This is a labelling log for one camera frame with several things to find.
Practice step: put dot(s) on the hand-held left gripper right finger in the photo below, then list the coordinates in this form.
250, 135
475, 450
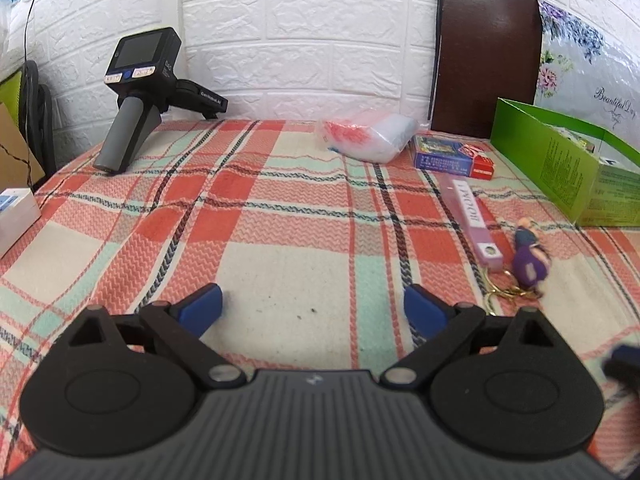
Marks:
425, 307

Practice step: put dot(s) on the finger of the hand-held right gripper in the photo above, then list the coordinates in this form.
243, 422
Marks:
624, 366

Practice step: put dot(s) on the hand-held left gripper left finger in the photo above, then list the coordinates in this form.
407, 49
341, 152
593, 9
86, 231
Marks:
202, 305

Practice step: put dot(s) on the pink key tag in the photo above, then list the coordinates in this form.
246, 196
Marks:
472, 220

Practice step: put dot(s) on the blue playing card box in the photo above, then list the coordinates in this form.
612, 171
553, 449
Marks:
437, 154

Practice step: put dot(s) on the red playing card box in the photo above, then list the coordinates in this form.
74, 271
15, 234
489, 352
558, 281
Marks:
480, 161

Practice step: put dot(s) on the green cardboard box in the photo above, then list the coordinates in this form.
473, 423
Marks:
545, 165

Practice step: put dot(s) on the plaid blanket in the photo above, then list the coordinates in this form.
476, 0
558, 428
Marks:
280, 220

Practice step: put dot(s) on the clear plastic zip bags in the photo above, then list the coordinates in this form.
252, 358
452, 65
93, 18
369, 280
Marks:
370, 135

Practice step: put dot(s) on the white box blue label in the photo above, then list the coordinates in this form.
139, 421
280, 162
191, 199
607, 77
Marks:
15, 212

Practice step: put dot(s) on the small brown cardboard box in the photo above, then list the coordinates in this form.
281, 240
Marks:
12, 150

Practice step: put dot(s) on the lime green panel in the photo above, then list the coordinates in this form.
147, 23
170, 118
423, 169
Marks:
10, 92

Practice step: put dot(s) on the floral printed storage bag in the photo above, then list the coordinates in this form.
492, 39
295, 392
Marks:
580, 65

